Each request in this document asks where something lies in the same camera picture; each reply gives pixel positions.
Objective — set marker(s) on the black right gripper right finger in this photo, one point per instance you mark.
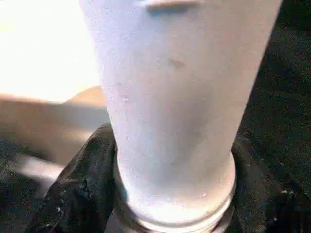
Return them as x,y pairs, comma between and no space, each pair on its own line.
262,206

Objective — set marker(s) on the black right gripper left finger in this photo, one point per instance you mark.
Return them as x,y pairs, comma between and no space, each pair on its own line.
80,189

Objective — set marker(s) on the white plastic table leg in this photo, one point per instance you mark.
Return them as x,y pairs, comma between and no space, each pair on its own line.
170,97

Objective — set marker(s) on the white plastic table top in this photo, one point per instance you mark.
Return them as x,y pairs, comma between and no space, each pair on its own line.
36,48

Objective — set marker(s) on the black glossy mat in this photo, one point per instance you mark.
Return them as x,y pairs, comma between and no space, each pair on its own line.
279,97

